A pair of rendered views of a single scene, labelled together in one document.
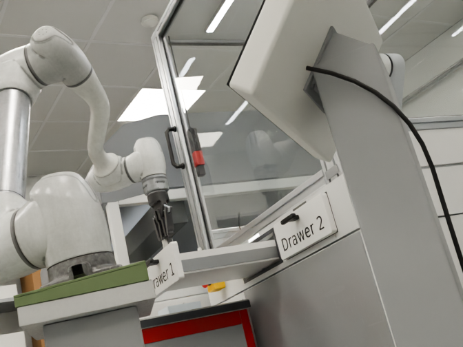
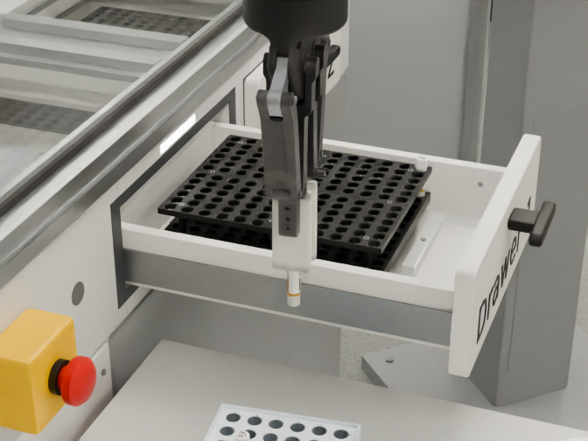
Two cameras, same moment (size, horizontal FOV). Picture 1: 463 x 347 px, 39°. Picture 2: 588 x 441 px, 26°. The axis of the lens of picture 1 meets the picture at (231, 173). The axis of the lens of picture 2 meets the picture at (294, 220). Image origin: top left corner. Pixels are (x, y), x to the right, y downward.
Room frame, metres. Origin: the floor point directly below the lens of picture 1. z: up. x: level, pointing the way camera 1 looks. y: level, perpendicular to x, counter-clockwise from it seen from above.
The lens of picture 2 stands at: (2.77, 0.92, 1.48)
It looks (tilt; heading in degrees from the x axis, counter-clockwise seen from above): 29 degrees down; 228
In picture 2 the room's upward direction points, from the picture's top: straight up
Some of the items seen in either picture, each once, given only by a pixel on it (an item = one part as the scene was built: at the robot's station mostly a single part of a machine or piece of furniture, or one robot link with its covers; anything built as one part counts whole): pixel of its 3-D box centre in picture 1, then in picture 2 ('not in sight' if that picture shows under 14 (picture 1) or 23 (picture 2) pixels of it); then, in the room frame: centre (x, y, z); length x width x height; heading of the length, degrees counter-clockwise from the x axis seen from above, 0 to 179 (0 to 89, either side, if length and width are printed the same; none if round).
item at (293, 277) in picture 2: not in sight; (293, 279); (2.19, 0.27, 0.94); 0.01 x 0.01 x 0.05
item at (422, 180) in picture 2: not in sight; (398, 206); (1.97, 0.18, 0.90); 0.18 x 0.02 x 0.01; 28
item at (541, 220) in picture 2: (152, 262); (529, 221); (1.92, 0.30, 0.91); 0.07 x 0.04 x 0.01; 28
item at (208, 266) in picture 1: (225, 264); (290, 218); (2.03, 0.09, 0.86); 0.40 x 0.26 x 0.06; 118
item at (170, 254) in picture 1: (162, 271); (498, 246); (1.93, 0.27, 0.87); 0.29 x 0.02 x 0.11; 28
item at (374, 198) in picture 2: not in sight; (298, 215); (2.02, 0.09, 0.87); 0.22 x 0.18 x 0.06; 118
